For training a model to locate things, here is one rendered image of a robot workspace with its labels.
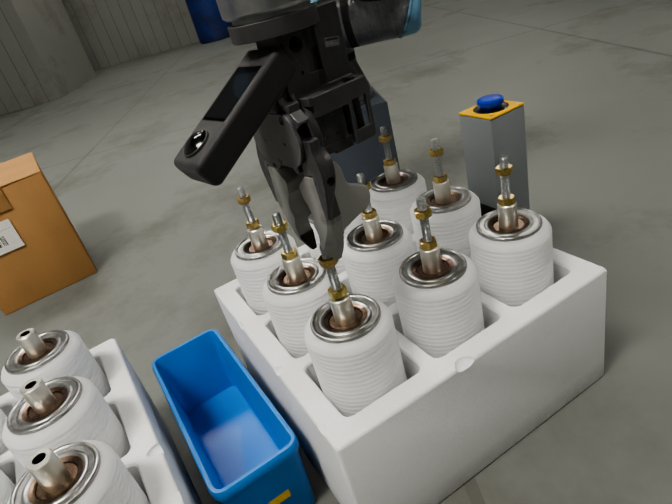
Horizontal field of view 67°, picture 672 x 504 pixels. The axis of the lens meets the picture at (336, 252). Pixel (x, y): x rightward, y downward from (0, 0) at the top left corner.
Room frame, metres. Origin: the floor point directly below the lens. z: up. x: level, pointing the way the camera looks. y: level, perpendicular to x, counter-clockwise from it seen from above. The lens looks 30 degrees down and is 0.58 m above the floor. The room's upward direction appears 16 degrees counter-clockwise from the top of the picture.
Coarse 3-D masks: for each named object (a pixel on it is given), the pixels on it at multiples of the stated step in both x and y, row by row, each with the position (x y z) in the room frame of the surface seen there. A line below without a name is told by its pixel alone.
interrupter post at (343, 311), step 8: (344, 296) 0.43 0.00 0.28; (336, 304) 0.42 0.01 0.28; (344, 304) 0.42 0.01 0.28; (352, 304) 0.43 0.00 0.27; (336, 312) 0.42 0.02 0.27; (344, 312) 0.42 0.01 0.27; (352, 312) 0.42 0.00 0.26; (336, 320) 0.43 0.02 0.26; (344, 320) 0.42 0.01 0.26; (352, 320) 0.42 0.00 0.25
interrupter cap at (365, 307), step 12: (360, 300) 0.45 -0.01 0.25; (372, 300) 0.44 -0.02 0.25; (324, 312) 0.45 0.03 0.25; (360, 312) 0.43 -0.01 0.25; (372, 312) 0.43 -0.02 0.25; (312, 324) 0.43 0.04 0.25; (324, 324) 0.43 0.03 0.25; (336, 324) 0.43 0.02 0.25; (360, 324) 0.41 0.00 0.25; (372, 324) 0.40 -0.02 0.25; (324, 336) 0.41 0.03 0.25; (336, 336) 0.40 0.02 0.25; (348, 336) 0.40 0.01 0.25; (360, 336) 0.39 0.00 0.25
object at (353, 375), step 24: (384, 312) 0.42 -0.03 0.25; (312, 336) 0.42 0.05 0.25; (384, 336) 0.40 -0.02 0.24; (312, 360) 0.42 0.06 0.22; (336, 360) 0.39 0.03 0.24; (360, 360) 0.38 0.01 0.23; (384, 360) 0.39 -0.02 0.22; (336, 384) 0.39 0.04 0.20; (360, 384) 0.38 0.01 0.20; (384, 384) 0.39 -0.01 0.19; (336, 408) 0.40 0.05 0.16; (360, 408) 0.38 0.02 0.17
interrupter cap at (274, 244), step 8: (264, 232) 0.68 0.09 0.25; (272, 232) 0.68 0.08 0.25; (248, 240) 0.67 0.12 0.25; (272, 240) 0.65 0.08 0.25; (240, 248) 0.65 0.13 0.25; (248, 248) 0.65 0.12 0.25; (264, 248) 0.64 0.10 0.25; (272, 248) 0.63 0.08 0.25; (280, 248) 0.62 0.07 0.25; (240, 256) 0.63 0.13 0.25; (248, 256) 0.62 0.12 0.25; (256, 256) 0.61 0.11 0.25; (264, 256) 0.61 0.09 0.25
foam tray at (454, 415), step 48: (240, 288) 0.68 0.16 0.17; (576, 288) 0.46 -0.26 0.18; (240, 336) 0.62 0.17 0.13; (480, 336) 0.43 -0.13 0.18; (528, 336) 0.43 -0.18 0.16; (576, 336) 0.46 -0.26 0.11; (288, 384) 0.44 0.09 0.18; (432, 384) 0.38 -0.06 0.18; (480, 384) 0.40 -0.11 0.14; (528, 384) 0.43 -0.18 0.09; (576, 384) 0.46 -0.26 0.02; (336, 432) 0.35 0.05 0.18; (384, 432) 0.35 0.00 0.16; (432, 432) 0.37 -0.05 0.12; (480, 432) 0.39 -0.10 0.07; (528, 432) 0.42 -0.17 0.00; (336, 480) 0.37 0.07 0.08; (384, 480) 0.34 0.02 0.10; (432, 480) 0.37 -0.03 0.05
